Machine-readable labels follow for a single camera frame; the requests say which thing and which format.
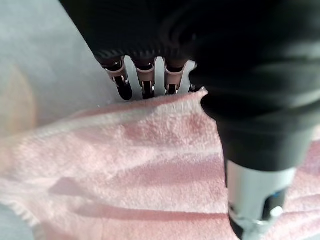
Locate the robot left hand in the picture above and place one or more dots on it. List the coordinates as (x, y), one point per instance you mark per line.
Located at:
(225, 62)

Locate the pink terry towel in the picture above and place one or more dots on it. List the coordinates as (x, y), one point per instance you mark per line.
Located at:
(120, 170)

